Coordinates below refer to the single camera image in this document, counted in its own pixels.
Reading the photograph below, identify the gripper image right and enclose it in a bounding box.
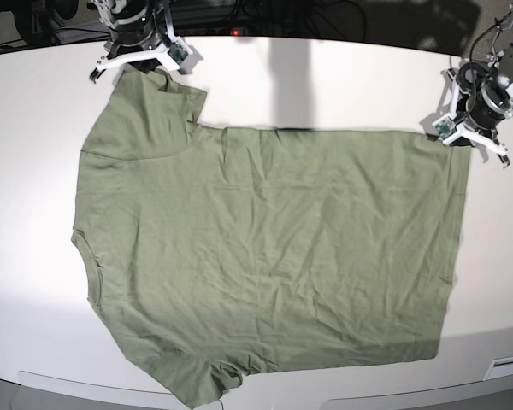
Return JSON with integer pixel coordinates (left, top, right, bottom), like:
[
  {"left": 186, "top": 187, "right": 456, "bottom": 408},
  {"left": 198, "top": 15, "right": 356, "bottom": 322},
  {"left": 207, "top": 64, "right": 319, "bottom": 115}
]
[{"left": 448, "top": 61, "right": 513, "bottom": 148}]

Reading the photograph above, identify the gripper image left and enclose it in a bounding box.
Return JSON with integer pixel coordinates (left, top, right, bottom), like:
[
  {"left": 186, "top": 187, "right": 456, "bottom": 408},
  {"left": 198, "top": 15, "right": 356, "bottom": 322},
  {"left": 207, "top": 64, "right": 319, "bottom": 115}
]
[{"left": 104, "top": 10, "right": 171, "bottom": 73}]

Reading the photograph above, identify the green T-shirt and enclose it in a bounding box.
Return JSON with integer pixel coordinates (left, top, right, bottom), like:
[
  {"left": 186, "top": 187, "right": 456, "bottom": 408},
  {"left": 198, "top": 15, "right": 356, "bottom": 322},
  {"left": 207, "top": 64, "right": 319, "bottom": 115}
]
[{"left": 72, "top": 67, "right": 470, "bottom": 408}]

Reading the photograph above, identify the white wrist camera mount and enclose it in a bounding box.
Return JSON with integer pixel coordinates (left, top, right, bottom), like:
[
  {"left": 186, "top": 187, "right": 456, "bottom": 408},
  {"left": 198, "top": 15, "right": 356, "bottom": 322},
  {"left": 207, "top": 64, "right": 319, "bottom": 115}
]
[
  {"left": 88, "top": 8, "right": 194, "bottom": 85},
  {"left": 432, "top": 68, "right": 510, "bottom": 167}
]

